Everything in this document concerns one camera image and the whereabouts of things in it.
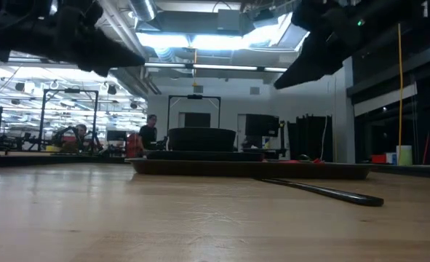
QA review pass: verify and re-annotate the black background station frame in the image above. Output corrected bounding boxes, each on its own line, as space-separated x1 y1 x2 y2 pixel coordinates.
167 94 222 129
38 88 100 152

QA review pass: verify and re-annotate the person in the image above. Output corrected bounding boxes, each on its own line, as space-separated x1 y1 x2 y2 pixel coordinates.
63 123 92 153
138 114 159 152

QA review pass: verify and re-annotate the red cloth napkin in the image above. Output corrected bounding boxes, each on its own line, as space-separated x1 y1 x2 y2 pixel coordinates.
278 157 327 164

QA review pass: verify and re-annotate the black curtain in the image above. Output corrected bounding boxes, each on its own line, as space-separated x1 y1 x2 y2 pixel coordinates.
287 115 334 163

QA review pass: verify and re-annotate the brown plastic tray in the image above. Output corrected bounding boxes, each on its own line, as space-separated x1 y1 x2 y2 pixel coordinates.
125 156 378 180

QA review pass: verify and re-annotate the black background monitor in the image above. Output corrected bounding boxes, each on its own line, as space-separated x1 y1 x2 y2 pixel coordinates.
244 114 280 138

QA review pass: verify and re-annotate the silver ventilation duct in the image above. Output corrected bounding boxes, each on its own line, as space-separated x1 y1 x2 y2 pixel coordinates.
129 0 157 22

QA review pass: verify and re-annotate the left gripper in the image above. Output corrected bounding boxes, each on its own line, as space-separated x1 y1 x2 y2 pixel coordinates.
54 0 146 77

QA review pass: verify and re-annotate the black plate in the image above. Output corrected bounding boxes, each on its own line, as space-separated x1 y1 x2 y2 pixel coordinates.
144 150 267 162

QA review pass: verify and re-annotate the long ceiling light bar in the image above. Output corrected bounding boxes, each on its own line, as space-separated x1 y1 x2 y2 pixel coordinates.
143 61 289 73

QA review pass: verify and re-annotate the metal knife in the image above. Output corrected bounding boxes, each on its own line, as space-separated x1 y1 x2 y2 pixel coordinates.
253 177 385 208

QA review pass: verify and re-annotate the black background desk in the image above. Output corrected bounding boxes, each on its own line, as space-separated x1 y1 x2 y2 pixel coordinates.
240 147 288 159

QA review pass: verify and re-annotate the black bowl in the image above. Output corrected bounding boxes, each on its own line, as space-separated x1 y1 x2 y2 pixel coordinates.
167 127 237 152

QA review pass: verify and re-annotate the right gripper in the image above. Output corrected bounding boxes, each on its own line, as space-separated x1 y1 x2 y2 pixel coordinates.
274 0 379 90

